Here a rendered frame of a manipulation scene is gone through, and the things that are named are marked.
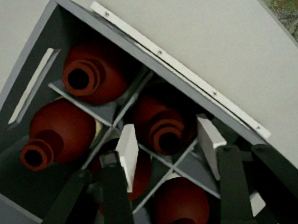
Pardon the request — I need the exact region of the dark brown bottle with cream label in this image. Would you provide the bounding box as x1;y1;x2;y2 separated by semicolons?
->
132;77;198;156

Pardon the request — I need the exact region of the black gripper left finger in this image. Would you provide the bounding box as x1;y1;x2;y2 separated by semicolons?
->
41;124;138;224

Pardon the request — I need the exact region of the dark grey crate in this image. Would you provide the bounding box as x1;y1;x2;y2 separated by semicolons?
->
0;0;272;224

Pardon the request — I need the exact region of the dark red bottle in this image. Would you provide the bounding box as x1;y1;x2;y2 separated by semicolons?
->
153;170;210;224
91;130;152;216
20;96;104;171
63;36;138;105

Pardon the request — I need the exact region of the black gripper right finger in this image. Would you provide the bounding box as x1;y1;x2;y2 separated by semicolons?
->
196;113;298;224

